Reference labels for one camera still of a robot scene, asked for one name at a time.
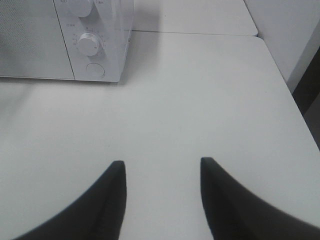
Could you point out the white microwave door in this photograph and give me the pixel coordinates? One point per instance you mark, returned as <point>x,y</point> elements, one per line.
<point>31,41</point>

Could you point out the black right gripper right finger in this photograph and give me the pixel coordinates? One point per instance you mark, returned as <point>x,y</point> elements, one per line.
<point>234,213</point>

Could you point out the white microwave knob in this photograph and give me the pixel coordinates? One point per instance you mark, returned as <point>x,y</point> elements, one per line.
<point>80,8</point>
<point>89,44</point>

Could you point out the white microwave oven body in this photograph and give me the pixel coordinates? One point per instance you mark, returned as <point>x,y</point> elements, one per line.
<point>111,21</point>

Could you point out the round white door release button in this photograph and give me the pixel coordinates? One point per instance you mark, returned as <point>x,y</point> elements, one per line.
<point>95,70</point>

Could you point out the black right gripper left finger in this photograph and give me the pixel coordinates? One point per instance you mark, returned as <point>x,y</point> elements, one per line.
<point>96,215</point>

